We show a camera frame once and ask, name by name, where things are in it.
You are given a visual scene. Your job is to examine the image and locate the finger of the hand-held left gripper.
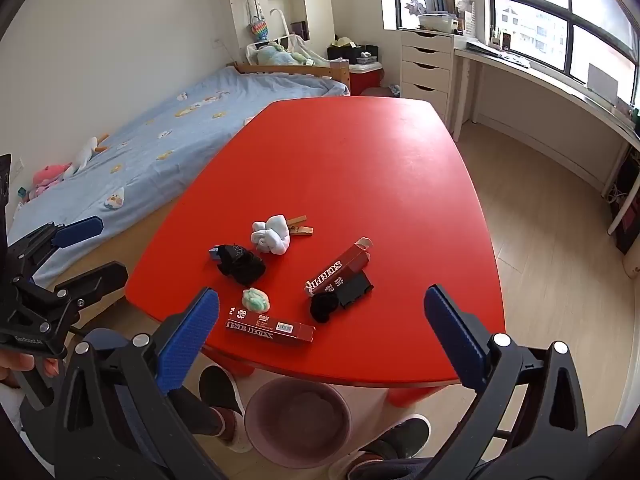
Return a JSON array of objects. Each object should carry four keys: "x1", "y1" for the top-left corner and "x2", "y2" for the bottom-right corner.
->
[
  {"x1": 25, "y1": 261, "x2": 129, "y2": 332},
  {"x1": 7, "y1": 216, "x2": 104, "y2": 277}
]

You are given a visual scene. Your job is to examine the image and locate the black framed window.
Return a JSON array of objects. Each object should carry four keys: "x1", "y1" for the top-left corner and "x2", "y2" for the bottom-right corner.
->
[{"x1": 382, "y1": 0, "x2": 640, "y2": 106}]

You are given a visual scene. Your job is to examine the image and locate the pile of pastel plush toys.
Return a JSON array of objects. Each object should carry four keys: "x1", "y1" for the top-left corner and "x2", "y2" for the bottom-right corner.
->
[{"x1": 255, "y1": 42, "x2": 315, "y2": 67}]

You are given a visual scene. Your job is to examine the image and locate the black storage box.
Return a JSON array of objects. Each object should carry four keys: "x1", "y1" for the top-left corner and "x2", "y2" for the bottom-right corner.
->
[{"x1": 327, "y1": 42, "x2": 379, "y2": 65}]

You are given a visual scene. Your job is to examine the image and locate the white drawer cabinet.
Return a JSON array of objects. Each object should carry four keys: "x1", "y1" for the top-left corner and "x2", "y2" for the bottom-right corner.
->
[{"x1": 400, "y1": 29, "x2": 455, "y2": 123}]

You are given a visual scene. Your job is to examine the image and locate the black plastic piece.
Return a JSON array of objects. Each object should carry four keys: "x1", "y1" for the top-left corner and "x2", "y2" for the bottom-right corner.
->
[{"x1": 337, "y1": 270, "x2": 375, "y2": 308}]

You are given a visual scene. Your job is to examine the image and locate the white sock ball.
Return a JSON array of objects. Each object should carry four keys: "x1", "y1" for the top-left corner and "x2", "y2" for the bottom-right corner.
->
[{"x1": 250, "y1": 215, "x2": 292, "y2": 256}]

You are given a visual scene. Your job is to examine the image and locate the person's left slipper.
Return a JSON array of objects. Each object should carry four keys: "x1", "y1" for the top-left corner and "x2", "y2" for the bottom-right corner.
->
[{"x1": 199, "y1": 365, "x2": 253, "y2": 453}]

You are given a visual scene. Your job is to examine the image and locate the large black sock bundle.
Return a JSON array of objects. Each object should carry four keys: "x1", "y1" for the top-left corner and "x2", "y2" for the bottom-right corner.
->
[{"x1": 208, "y1": 243, "x2": 267, "y2": 280}]

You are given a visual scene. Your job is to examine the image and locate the blue printed blanket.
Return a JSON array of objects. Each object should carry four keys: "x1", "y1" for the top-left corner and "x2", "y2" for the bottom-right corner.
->
[{"x1": 7, "y1": 67, "x2": 351, "y2": 286}]

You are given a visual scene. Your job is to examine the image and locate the pink plush toy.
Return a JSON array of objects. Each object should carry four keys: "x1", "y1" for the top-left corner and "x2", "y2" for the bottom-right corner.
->
[{"x1": 31, "y1": 162, "x2": 73, "y2": 201}]

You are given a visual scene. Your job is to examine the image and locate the red cooler box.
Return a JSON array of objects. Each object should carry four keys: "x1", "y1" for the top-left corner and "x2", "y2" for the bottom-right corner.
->
[{"x1": 348, "y1": 62, "x2": 383, "y2": 96}]

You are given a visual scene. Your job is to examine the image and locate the white desk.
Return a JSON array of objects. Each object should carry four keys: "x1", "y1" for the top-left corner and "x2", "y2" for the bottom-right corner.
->
[{"x1": 452, "y1": 42, "x2": 640, "y2": 236}]

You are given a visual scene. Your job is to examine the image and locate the green white crumpled ball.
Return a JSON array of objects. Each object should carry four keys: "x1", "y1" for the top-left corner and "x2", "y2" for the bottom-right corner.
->
[{"x1": 241, "y1": 287, "x2": 272, "y2": 315}]

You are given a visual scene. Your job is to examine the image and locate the dark red box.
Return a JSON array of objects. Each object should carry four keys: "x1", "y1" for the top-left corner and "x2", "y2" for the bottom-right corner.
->
[
  {"x1": 225, "y1": 305, "x2": 316, "y2": 345},
  {"x1": 303, "y1": 236, "x2": 373, "y2": 297}
]

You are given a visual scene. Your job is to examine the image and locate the red table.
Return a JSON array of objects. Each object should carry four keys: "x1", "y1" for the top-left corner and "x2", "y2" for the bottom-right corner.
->
[{"x1": 124, "y1": 96, "x2": 506, "y2": 408}]

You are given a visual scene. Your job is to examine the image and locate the white curved handle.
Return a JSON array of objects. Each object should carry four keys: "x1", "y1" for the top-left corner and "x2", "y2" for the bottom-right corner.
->
[{"x1": 270, "y1": 8, "x2": 292, "y2": 41}]

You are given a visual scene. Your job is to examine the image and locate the person's slipper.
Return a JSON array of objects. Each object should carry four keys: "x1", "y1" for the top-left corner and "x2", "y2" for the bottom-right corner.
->
[
  {"x1": 347, "y1": 415, "x2": 432, "y2": 480},
  {"x1": 199, "y1": 365, "x2": 253, "y2": 453}
]

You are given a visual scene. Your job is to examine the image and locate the white laptop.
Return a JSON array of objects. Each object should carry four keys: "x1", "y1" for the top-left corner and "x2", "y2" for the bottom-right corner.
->
[{"x1": 587, "y1": 62, "x2": 622, "y2": 107}]

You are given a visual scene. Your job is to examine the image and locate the small black sock ball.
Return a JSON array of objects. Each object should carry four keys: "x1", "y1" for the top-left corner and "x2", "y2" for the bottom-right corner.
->
[{"x1": 309, "y1": 292, "x2": 342, "y2": 324}]

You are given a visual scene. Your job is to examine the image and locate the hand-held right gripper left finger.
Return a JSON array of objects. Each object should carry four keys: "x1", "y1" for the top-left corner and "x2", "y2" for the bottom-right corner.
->
[{"x1": 54, "y1": 287, "x2": 236, "y2": 480}]

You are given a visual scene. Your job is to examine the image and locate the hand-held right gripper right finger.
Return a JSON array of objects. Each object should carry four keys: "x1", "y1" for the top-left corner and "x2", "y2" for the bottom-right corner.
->
[{"x1": 420, "y1": 284, "x2": 590, "y2": 480}]

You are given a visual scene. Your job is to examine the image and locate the person's right slipper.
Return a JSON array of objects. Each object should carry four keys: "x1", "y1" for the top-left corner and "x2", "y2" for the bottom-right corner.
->
[{"x1": 347, "y1": 415, "x2": 432, "y2": 480}]

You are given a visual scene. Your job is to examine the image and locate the wooden bed frame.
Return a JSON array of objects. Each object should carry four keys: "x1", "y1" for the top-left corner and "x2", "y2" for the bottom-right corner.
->
[{"x1": 231, "y1": 59, "x2": 351, "y2": 97}]

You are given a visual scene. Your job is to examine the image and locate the person's left hand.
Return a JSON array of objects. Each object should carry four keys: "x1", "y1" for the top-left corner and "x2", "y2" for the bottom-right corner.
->
[{"x1": 0, "y1": 351, "x2": 61, "y2": 389}]

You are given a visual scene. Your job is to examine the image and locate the books and boxes on cabinet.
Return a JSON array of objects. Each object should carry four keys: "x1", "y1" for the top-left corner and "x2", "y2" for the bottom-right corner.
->
[{"x1": 405, "y1": 0, "x2": 477, "y2": 37}]

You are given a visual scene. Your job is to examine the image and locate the white duck plush toy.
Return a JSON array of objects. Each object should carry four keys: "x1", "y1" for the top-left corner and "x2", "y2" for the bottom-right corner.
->
[{"x1": 65, "y1": 135, "x2": 110, "y2": 177}]

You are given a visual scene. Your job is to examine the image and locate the person's right leg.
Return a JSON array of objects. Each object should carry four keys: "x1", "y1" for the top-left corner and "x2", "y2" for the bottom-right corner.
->
[{"x1": 350, "y1": 455, "x2": 441, "y2": 480}]

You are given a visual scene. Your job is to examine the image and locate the closed dark red box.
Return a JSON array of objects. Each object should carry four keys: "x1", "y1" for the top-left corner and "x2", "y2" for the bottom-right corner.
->
[{"x1": 225, "y1": 305, "x2": 316, "y2": 345}]

